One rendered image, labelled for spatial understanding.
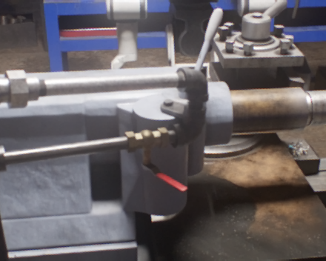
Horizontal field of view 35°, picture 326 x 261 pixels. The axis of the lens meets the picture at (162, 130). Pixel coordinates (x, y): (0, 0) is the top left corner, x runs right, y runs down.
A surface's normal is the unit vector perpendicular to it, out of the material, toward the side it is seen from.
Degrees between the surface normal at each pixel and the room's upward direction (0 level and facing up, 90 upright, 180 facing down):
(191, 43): 90
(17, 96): 101
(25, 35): 90
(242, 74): 90
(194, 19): 90
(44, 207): 66
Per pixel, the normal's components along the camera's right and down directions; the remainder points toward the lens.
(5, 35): 0.27, 0.46
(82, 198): 0.11, 0.07
